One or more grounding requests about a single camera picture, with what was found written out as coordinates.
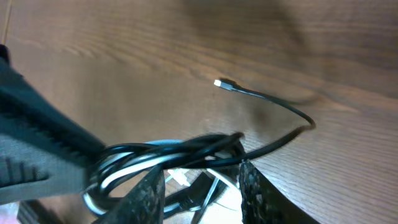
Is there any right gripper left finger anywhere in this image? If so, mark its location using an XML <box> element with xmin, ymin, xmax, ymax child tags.
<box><xmin>97</xmin><ymin>166</ymin><xmax>165</xmax><ymax>224</ymax></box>

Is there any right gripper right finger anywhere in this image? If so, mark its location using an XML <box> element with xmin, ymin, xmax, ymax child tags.
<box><xmin>239</xmin><ymin>161</ymin><xmax>318</xmax><ymax>224</ymax></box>

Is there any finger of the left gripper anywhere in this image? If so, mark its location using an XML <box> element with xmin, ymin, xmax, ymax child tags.
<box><xmin>1</xmin><ymin>45</ymin><xmax>104</xmax><ymax>204</ymax></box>

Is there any black USB cable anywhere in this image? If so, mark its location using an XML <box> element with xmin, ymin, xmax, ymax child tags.
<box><xmin>82</xmin><ymin>77</ymin><xmax>317</xmax><ymax>224</ymax></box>

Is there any white USB cable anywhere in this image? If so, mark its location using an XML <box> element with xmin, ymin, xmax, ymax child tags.
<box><xmin>82</xmin><ymin>139</ymin><xmax>240</xmax><ymax>218</ymax></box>

